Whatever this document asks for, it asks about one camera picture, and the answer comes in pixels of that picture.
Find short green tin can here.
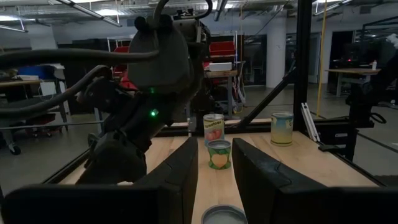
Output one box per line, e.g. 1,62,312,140
206,139,233,170

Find tomatoes label tin can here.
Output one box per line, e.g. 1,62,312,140
203,113,225,147

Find blue box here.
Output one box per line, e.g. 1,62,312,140
17,64,65,80

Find black aluminium table frame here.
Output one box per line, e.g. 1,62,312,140
42,0,388,187

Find carrots label tin can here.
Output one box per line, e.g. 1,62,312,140
269,111,295,147

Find red low rolling stool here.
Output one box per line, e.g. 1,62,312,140
24,113,57,138

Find wooden workbench grey legs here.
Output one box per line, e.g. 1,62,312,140
203,70,239,118

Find large red storage bin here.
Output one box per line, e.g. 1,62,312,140
208,40,236,57

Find black cable loop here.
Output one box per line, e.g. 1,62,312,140
0,48,161,121

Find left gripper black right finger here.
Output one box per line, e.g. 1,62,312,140
231,138,398,224

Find peas label tin can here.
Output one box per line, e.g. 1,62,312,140
200,204,249,224

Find white box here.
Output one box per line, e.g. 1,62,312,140
208,62,233,72

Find grey rolling metal cart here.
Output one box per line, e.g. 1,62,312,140
0,99,71,156

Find wooden table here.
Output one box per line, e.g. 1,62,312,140
325,67,382,97

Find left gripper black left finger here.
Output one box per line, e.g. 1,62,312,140
2,136,199,224

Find silver aluminium extrusion bar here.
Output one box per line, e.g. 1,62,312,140
300,102,321,143

